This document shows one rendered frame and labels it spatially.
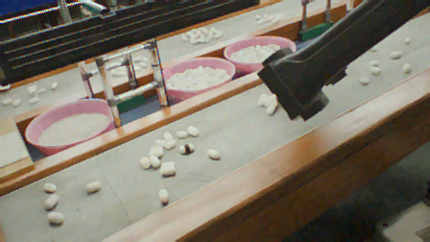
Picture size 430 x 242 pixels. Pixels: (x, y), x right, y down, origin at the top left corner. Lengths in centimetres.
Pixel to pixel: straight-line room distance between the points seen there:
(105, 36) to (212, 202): 41
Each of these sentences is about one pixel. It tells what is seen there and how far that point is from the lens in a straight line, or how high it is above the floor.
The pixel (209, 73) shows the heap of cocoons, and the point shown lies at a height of 74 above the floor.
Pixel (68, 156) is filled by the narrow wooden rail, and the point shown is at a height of 76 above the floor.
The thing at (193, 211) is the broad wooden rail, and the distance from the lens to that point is 80.
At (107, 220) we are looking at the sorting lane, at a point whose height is 74.
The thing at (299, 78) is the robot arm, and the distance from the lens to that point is 49.
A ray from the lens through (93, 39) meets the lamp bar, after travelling 84.
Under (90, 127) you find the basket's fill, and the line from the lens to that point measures 123.
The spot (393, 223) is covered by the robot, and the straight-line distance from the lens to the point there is 119.
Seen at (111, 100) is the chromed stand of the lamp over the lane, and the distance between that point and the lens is 109.
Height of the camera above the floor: 131
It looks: 31 degrees down
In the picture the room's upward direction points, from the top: 8 degrees counter-clockwise
